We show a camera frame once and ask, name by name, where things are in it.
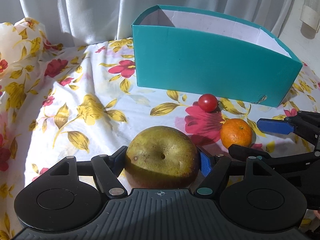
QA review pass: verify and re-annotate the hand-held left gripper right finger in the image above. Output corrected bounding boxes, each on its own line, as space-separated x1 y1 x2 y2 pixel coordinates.
195 151 273 197

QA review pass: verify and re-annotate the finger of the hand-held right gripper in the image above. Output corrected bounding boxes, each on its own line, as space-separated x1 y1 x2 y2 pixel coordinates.
228 144 320 173
257 110 320 150

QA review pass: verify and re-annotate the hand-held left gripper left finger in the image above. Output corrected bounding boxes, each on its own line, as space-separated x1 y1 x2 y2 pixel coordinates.
49 145 128 198

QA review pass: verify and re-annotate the tangerine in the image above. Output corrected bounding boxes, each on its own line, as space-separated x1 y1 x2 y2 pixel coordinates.
220 118 253 149

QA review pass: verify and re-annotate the green and red apple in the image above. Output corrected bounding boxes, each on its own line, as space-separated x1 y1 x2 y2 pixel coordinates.
125 126 200 188

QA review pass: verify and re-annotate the teal cardboard box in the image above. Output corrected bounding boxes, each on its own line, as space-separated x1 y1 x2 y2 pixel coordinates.
132 4 303 108

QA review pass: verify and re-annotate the red cherry tomato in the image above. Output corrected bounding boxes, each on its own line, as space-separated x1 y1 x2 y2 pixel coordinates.
198 94 218 112

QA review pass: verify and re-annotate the floral tablecloth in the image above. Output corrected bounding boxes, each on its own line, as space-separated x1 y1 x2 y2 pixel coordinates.
0 17 320 240

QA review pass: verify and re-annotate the white curtain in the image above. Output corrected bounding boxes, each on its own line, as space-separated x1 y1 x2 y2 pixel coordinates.
0 0 304 48

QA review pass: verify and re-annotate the white wall fixture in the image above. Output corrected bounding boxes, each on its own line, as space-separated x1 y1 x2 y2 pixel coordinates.
300 4 320 39

